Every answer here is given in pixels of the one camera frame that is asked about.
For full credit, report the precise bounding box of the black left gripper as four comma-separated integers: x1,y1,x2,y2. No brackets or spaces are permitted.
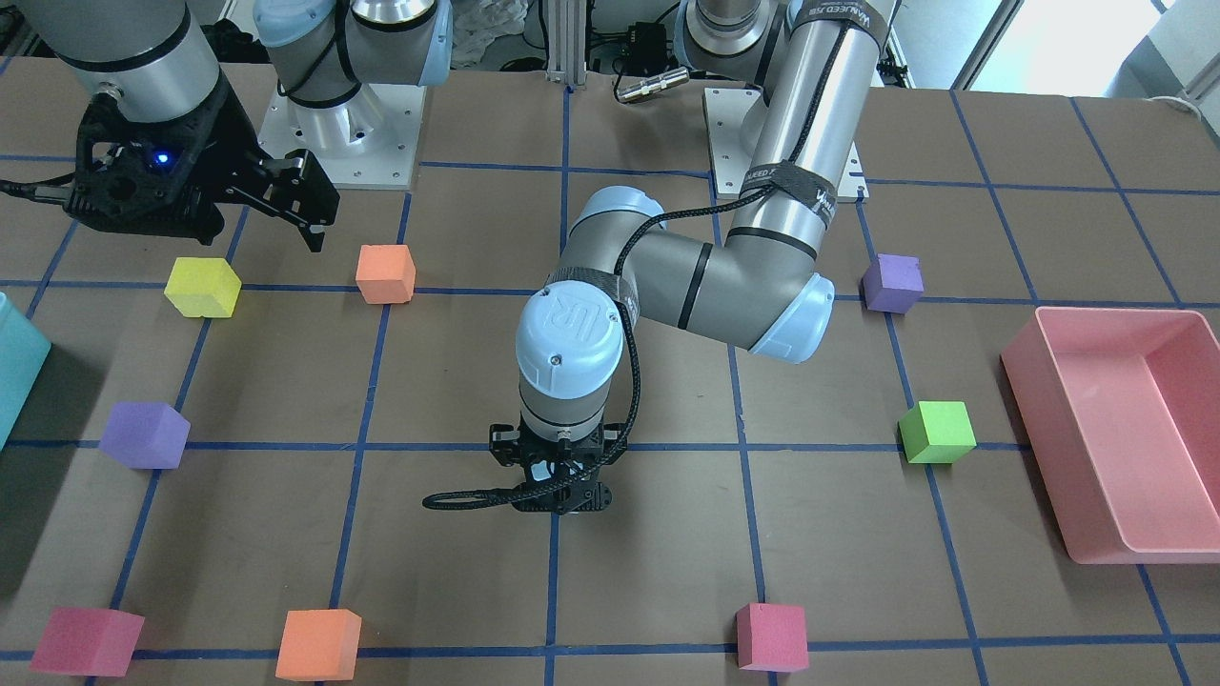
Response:
489,424,630,515

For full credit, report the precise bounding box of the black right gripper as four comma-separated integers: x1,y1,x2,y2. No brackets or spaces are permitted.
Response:
67,72,340,253

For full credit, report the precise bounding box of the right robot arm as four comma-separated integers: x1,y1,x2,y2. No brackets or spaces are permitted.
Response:
2,1,453,251

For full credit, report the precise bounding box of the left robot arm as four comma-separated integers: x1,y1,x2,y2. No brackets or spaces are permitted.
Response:
425,1,897,514

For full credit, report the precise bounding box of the orange foam block top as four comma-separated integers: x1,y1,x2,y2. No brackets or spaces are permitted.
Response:
355,244,416,305

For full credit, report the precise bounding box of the orange foam block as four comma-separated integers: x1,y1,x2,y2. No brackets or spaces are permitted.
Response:
355,244,416,305
275,609,362,682

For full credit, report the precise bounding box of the yellow foam block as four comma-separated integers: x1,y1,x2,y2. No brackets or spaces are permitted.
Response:
163,256,242,319

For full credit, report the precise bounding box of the pink foam block bottom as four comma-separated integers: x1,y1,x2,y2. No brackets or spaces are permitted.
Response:
31,607,145,677
734,602,810,674

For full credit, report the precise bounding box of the purple foam block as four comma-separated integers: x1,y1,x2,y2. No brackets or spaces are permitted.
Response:
860,253,925,312
98,402,192,470

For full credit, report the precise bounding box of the orange foam block bottom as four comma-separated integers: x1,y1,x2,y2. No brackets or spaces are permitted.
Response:
275,609,362,682

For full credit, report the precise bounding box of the teal plastic bin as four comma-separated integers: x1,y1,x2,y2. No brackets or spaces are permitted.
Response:
1,293,51,449

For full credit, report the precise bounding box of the green foam block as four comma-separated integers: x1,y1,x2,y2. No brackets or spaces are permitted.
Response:
898,400,977,464

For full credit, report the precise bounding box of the silver metal connector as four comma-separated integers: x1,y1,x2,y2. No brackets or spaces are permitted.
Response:
612,66,691,105

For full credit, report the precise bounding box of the black power box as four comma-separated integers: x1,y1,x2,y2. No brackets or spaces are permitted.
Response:
612,22,669,74

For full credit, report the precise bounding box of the pink plastic bin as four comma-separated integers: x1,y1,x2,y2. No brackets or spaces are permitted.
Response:
1002,308,1219,564

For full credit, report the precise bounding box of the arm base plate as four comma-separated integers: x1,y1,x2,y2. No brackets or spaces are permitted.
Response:
702,88,870,201
257,84,428,190

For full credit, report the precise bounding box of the black braided cable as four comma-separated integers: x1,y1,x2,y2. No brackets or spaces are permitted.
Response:
421,0,864,513

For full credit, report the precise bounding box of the aluminium frame post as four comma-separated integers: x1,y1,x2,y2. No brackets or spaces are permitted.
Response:
538,0,588,92

